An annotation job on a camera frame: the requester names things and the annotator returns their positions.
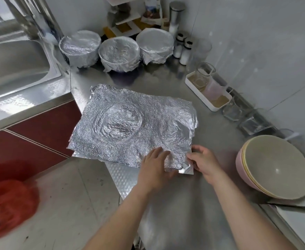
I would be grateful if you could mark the stainless steel sink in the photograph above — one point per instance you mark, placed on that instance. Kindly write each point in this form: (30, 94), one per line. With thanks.
(14, 70)

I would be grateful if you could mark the white spoon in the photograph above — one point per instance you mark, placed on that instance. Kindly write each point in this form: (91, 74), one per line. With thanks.
(289, 135)

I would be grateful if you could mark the steel faucet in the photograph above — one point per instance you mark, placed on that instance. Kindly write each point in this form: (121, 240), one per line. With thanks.
(22, 18)

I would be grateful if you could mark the person's right forearm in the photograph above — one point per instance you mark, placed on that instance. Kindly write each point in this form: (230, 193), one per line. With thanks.
(251, 216)

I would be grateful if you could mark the red kitchen cabinet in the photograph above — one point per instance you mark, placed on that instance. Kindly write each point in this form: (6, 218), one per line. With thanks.
(43, 132)

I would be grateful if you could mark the colourful snack packet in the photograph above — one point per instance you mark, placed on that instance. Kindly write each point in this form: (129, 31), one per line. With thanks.
(153, 7)

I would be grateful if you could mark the foil-wrapped bowl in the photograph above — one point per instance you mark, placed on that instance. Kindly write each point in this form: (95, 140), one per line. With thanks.
(155, 45)

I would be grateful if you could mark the person's left forearm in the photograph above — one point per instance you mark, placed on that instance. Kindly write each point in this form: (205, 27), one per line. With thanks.
(121, 224)

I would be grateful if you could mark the white dish brush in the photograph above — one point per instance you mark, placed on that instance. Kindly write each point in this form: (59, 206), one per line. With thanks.
(48, 38)

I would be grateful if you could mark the person's right hand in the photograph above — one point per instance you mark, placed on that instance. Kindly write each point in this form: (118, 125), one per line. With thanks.
(207, 164)

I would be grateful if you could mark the red plastic bag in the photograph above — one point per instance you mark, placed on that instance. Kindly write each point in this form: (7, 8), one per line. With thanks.
(9, 211)

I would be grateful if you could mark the pink translucent cup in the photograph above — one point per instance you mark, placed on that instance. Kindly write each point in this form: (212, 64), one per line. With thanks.
(215, 90)

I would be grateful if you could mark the person's left hand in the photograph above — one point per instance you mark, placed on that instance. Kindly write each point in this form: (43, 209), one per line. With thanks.
(155, 171)

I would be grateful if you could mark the white rectangular tray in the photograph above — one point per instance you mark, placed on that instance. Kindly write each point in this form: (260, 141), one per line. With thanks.
(194, 93)

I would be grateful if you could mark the white shaker with black lid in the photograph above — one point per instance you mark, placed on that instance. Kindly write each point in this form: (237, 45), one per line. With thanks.
(185, 55)
(178, 49)

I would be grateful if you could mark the foil-covered bowl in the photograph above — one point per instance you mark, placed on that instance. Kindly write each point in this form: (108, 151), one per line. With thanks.
(80, 48)
(131, 119)
(119, 53)

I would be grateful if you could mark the white corner shelf rack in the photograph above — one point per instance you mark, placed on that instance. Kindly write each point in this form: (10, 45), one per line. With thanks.
(124, 13)

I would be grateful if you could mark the stack of coloured bowls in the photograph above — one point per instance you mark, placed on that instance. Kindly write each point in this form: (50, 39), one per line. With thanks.
(277, 166)

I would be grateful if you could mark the tall white steel-capped bottle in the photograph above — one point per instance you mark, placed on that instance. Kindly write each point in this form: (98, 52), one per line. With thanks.
(176, 15)

